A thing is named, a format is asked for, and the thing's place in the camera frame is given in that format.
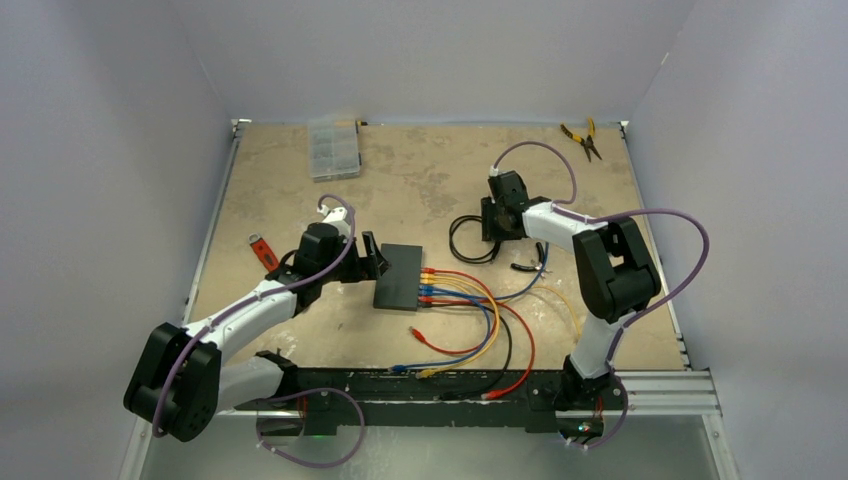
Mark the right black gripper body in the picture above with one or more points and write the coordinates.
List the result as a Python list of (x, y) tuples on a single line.
[(501, 233)]

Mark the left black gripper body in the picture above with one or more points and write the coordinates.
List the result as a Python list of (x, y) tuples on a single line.
[(352, 268)]

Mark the black network switch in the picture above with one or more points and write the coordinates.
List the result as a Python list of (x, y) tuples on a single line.
[(398, 288)]

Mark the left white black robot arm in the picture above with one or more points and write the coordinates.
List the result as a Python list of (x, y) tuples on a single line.
[(183, 377)]

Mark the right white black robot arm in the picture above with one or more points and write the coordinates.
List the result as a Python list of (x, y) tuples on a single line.
[(617, 276)]

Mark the small black cutters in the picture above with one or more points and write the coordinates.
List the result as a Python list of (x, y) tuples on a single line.
[(536, 265)]

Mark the clear plastic organizer box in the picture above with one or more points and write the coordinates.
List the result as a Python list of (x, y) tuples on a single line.
[(333, 148)]

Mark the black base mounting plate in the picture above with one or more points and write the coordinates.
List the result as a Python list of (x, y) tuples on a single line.
[(327, 398)]

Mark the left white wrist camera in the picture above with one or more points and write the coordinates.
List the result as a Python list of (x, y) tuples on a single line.
[(339, 217)]

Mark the yellow handled pliers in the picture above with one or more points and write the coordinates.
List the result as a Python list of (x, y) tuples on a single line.
[(585, 141)]

